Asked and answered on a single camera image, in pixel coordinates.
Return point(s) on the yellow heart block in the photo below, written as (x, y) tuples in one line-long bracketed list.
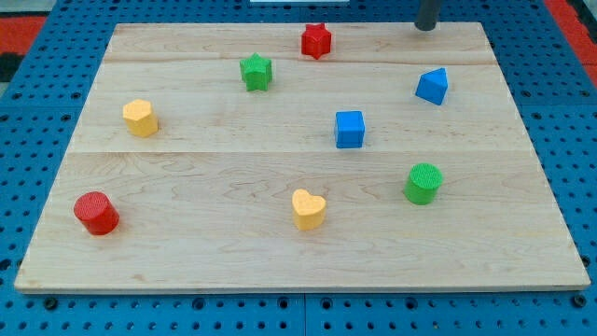
[(309, 211)]

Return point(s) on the blue cube block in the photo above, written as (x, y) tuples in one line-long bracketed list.
[(349, 129)]

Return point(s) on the red star block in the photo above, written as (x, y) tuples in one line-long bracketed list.
[(316, 40)]

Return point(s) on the wooden board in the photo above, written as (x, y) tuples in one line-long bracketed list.
[(205, 202)]

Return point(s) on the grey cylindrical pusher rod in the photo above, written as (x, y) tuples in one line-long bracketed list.
[(427, 15)]

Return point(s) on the green star block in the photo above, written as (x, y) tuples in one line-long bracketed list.
[(256, 72)]

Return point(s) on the green cylinder block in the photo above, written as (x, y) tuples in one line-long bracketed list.
[(424, 180)]

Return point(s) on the yellow hexagon block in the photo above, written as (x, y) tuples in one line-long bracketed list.
[(139, 117)]

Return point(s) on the red cylinder block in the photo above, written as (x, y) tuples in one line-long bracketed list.
[(96, 212)]

